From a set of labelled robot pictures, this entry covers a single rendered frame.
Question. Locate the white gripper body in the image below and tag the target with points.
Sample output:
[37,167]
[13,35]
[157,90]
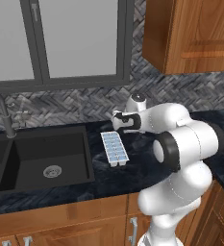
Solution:
[117,116]

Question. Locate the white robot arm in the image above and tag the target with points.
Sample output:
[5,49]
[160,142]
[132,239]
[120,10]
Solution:
[187,141]

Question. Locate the wide wooden cupboard door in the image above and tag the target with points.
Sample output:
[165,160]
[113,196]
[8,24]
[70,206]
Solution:
[81,233]

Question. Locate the black kitchen sink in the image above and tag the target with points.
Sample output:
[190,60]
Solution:
[46,153]

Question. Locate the grey framed window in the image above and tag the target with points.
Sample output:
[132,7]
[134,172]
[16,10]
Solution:
[78,38]

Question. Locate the grey sink tap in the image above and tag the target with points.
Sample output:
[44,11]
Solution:
[8,125]

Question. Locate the long wooden drawer front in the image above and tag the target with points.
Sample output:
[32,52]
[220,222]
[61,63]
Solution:
[59,216]

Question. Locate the wooden corner cupboard run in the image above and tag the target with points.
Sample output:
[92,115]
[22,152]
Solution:
[219,217]

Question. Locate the wooden wall cupboard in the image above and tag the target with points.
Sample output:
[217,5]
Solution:
[200,35]

